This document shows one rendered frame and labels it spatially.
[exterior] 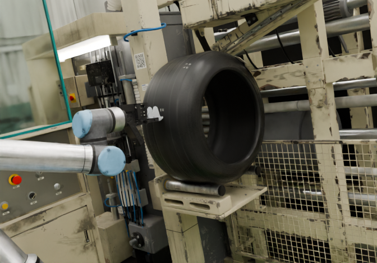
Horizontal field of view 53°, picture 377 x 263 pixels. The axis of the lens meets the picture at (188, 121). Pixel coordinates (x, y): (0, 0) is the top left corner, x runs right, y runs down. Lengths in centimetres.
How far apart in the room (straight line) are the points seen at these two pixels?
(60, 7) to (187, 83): 997
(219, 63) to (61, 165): 81
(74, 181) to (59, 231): 26
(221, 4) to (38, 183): 122
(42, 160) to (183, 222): 105
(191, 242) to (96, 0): 1025
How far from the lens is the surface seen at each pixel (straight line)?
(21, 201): 197
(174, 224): 205
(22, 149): 114
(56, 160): 115
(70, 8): 1147
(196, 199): 171
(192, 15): 200
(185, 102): 150
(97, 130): 131
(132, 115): 143
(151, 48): 189
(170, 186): 183
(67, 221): 203
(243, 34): 197
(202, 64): 159
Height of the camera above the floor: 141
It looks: 7 degrees down
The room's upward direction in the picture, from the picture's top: 10 degrees counter-clockwise
